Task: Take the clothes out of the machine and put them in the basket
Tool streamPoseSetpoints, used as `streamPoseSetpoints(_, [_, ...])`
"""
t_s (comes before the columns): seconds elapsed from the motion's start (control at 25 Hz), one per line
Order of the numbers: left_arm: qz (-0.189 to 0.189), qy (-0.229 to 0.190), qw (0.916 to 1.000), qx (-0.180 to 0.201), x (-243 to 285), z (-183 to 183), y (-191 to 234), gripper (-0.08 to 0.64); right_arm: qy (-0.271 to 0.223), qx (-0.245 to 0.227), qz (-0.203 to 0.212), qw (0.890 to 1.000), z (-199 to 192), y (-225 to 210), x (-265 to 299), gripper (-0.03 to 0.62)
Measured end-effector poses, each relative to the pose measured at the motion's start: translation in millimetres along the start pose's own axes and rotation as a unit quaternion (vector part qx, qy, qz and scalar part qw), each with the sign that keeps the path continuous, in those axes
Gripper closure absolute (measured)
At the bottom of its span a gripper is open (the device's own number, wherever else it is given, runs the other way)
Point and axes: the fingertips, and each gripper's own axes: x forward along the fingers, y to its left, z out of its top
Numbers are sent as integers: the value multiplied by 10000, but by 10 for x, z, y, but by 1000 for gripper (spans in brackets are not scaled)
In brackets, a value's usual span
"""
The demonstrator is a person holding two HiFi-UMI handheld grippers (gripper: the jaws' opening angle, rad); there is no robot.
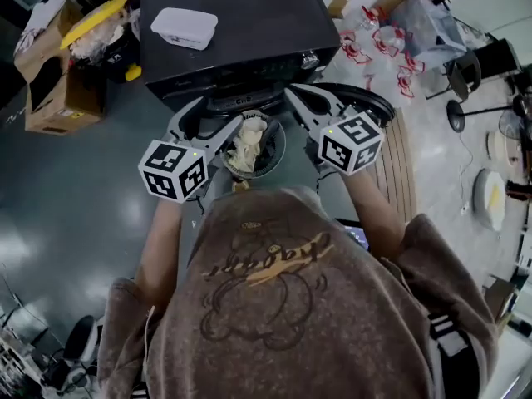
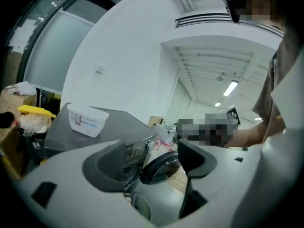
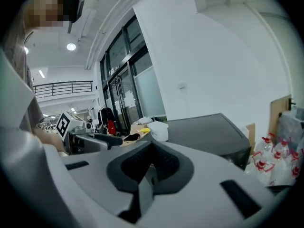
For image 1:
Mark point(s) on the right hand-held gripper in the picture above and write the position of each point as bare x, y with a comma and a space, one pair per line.
353, 144

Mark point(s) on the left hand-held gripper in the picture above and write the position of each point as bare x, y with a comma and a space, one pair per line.
170, 168

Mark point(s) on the green plastic laundry basket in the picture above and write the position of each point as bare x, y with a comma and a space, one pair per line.
280, 139

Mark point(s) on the cream clothes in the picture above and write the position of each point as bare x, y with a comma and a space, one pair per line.
247, 144

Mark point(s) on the black washing machine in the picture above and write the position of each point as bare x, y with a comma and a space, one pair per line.
241, 35

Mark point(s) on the person's right forearm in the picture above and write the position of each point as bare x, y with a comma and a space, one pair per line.
374, 210

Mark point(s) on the person's left forearm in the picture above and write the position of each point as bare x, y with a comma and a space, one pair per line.
160, 247

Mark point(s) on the round black washer door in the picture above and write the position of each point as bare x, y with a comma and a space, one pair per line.
365, 100

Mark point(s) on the beige grooved wooden board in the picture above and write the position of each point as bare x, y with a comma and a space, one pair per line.
395, 164

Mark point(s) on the pile of red-lidded clear containers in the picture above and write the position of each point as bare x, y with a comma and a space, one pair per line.
386, 40

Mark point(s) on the white lidded plastic box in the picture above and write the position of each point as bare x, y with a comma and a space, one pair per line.
185, 27

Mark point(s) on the open cardboard box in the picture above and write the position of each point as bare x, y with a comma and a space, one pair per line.
79, 106

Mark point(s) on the lit laptop screen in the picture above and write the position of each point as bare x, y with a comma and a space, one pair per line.
355, 235

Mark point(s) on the translucent plastic bag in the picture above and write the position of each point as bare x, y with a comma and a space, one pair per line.
428, 31

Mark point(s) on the black yellow-lidded trash bin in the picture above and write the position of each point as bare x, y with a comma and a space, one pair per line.
99, 19

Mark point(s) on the black round-back chair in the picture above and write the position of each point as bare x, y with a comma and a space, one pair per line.
465, 75

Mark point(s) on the beige round disc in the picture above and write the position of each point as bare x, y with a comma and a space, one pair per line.
503, 148

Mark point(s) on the person's brown printed t-shirt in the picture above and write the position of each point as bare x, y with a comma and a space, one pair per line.
270, 306

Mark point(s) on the white round basin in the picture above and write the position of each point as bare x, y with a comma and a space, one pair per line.
490, 198

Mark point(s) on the white round floor device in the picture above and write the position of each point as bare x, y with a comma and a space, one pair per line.
81, 337

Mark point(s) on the black white-striped garment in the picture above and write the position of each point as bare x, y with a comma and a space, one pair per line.
451, 347

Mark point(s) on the black pedestal fan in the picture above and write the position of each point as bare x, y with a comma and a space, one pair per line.
456, 116

